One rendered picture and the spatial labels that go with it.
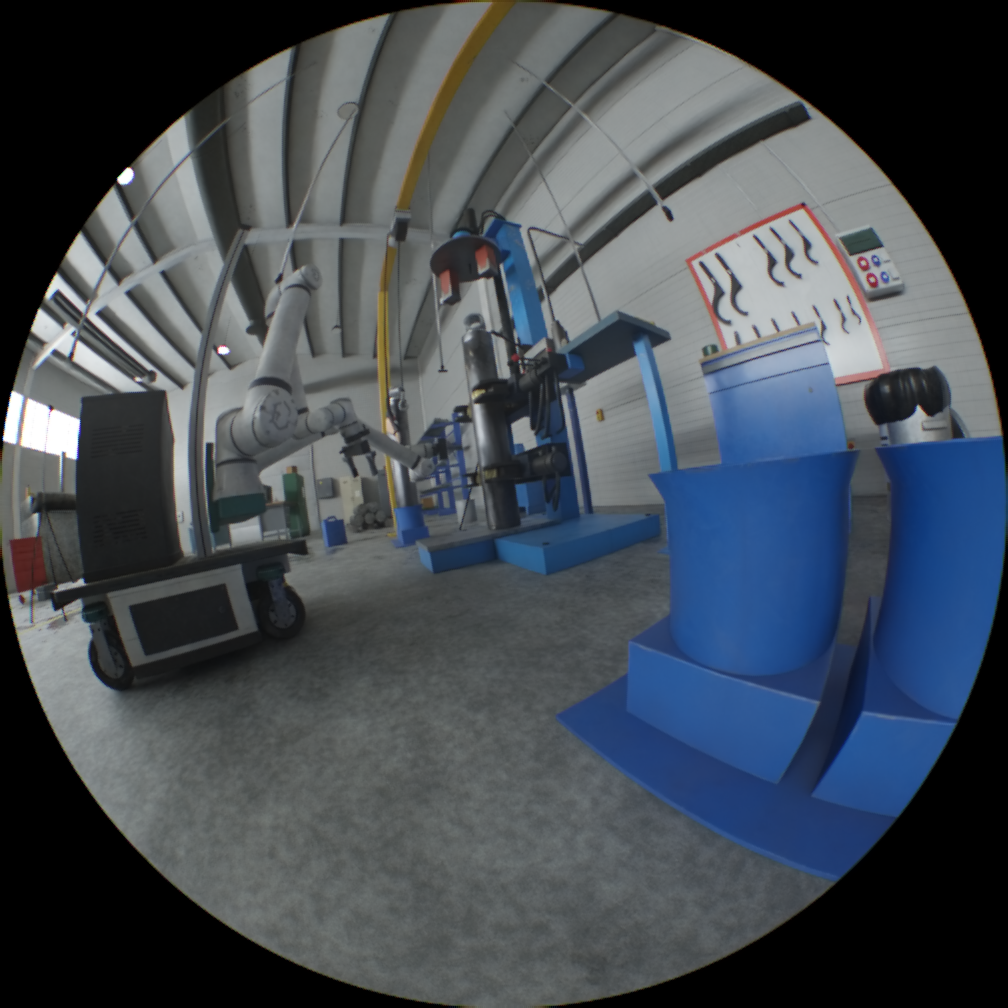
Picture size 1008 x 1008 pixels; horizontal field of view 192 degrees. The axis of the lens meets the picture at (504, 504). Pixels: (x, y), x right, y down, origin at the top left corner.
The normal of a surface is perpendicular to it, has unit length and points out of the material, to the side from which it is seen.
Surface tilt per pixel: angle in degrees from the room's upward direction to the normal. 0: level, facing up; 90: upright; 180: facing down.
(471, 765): 0
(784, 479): 117
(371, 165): 173
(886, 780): 90
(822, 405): 90
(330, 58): 173
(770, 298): 90
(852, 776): 90
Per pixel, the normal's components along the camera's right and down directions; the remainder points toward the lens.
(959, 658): -0.98, 0.15
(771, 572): -0.61, 0.12
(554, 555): 0.44, -0.03
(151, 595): 0.83, -0.10
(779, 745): -0.89, 0.15
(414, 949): -0.14, -0.99
